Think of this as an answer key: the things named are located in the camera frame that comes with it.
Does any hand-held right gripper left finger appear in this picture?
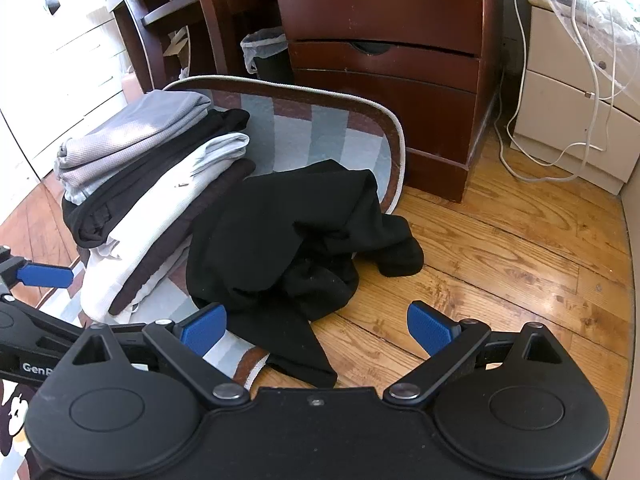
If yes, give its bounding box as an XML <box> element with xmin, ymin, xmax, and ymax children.
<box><xmin>70</xmin><ymin>302</ymin><xmax>251</xmax><ymax>408</ymax></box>

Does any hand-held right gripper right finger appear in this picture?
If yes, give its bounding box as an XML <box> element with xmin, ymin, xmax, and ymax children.
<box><xmin>384</xmin><ymin>301</ymin><xmax>568</xmax><ymax>403</ymax></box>

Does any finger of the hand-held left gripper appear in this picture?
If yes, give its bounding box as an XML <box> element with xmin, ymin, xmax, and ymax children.
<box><xmin>0</xmin><ymin>246</ymin><xmax>74</xmax><ymax>301</ymax></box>
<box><xmin>0</xmin><ymin>301</ymin><xmax>83</xmax><ymax>346</ymax></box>

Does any black shirt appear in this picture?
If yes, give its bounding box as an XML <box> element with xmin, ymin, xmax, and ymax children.
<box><xmin>185</xmin><ymin>159</ymin><xmax>425</xmax><ymax>389</ymax></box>

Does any cartoon printed cloth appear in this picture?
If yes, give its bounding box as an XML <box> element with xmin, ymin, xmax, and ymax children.
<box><xmin>0</xmin><ymin>377</ymin><xmax>36</xmax><ymax>461</ymax></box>

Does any dark brown folded garment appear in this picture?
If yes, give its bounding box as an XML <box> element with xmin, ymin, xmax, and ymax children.
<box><xmin>107</xmin><ymin>159</ymin><xmax>257</xmax><ymax>316</ymax></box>

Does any black folded garment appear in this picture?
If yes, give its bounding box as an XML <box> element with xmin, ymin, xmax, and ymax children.
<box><xmin>67</xmin><ymin>108</ymin><xmax>251</xmax><ymax>248</ymax></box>

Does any white folded garment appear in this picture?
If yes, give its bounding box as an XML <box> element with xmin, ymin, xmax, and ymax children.
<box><xmin>80</xmin><ymin>132</ymin><xmax>250</xmax><ymax>321</ymax></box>

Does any grey folded garment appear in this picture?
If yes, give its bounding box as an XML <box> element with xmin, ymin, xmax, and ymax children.
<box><xmin>54</xmin><ymin>89</ymin><xmax>213</xmax><ymax>206</ymax></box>

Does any white drawer cabinet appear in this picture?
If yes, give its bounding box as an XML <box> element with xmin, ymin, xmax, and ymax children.
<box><xmin>0</xmin><ymin>0</ymin><xmax>133</xmax><ymax>181</ymax></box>

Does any striped rug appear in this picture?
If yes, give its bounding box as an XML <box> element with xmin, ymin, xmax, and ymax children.
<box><xmin>30</xmin><ymin>75</ymin><xmax>407</xmax><ymax>392</ymax></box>

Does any dark wooden dresser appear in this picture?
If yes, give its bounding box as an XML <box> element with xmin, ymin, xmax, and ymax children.
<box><xmin>187</xmin><ymin>0</ymin><xmax>503</xmax><ymax>204</ymax></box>

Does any white nightstand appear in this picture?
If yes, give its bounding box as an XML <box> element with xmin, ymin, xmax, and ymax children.
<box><xmin>509</xmin><ymin>0</ymin><xmax>640</xmax><ymax>196</ymax></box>

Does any cardboard piece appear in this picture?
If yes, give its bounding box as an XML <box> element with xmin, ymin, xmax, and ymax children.
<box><xmin>161</xmin><ymin>27</ymin><xmax>193</xmax><ymax>73</ymax></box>

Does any black trash bin with liner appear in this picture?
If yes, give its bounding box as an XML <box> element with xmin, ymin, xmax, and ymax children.
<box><xmin>241</xmin><ymin>26</ymin><xmax>295</xmax><ymax>83</ymax></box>

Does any white cable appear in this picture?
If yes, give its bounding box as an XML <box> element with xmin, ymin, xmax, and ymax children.
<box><xmin>492</xmin><ymin>0</ymin><xmax>640</xmax><ymax>183</ymax></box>

